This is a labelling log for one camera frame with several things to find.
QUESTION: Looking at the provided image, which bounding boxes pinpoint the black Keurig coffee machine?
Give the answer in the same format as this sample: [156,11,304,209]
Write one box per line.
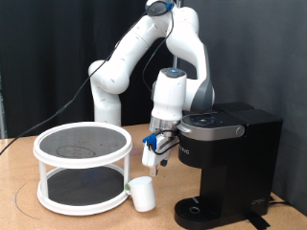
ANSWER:
[174,102,284,230]

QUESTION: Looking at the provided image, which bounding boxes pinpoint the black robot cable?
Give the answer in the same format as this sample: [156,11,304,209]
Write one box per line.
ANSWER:
[0,0,180,156]

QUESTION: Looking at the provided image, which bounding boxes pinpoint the black tape strip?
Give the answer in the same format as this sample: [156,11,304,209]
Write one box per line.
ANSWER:
[245,215,272,230]

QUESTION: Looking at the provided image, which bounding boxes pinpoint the white mug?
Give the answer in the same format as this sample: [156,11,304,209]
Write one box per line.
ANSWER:
[124,175,157,213]

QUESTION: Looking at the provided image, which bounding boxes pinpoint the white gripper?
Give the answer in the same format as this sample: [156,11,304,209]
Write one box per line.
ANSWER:
[141,132,180,177]

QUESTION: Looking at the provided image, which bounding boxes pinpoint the blue cable clip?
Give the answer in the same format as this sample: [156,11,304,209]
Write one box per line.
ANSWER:
[142,133,158,151]

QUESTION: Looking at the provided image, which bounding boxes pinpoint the black power cord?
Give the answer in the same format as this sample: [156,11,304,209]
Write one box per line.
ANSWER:
[268,195,293,207]

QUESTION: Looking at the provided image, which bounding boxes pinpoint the white two-tier turntable shelf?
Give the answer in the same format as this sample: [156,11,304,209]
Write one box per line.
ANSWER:
[33,121,133,217]

